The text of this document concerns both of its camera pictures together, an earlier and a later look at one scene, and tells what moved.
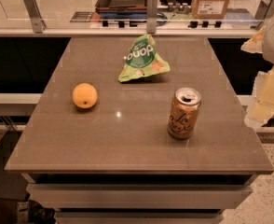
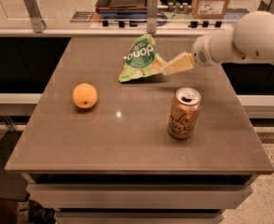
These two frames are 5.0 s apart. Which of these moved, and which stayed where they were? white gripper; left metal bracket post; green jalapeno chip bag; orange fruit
Moved: white gripper
Stayed: green jalapeno chip bag; orange fruit; left metal bracket post
